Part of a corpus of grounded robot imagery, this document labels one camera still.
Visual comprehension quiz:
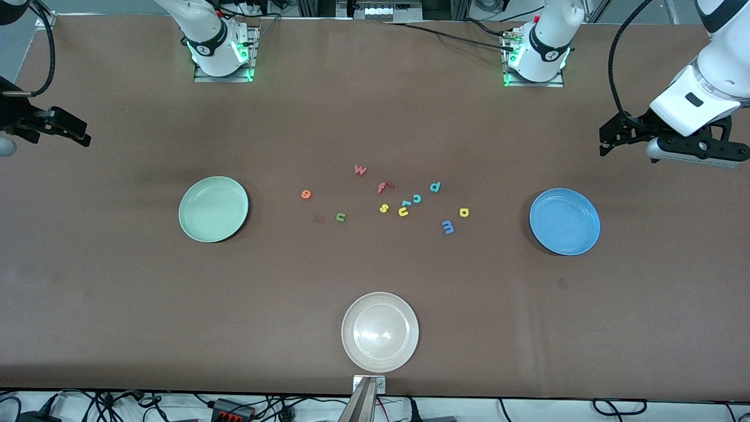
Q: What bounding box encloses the thick black table cable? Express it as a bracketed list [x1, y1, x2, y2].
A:
[381, 21, 519, 52]

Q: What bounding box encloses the silver electronics box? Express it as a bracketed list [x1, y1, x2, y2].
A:
[352, 0, 424, 22]

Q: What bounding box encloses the black orange power strip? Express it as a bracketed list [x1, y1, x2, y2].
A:
[211, 398, 256, 422]

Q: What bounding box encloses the silver pole bracket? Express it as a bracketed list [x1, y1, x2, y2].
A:
[353, 375, 387, 394]

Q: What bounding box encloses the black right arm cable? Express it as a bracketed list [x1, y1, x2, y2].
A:
[26, 0, 56, 97]

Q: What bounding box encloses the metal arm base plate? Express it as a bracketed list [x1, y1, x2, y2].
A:
[502, 26, 565, 89]
[193, 26, 260, 83]

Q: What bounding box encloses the translucent white plate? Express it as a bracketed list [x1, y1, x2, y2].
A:
[341, 291, 420, 373]

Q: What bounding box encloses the green plate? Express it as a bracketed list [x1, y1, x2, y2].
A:
[178, 176, 250, 244]

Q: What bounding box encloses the blue plate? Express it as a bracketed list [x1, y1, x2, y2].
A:
[529, 188, 601, 256]

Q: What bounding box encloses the thin black table cable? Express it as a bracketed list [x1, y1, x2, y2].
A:
[460, 16, 516, 39]

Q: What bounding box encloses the metal camera pole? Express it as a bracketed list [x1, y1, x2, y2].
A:
[337, 377, 379, 422]

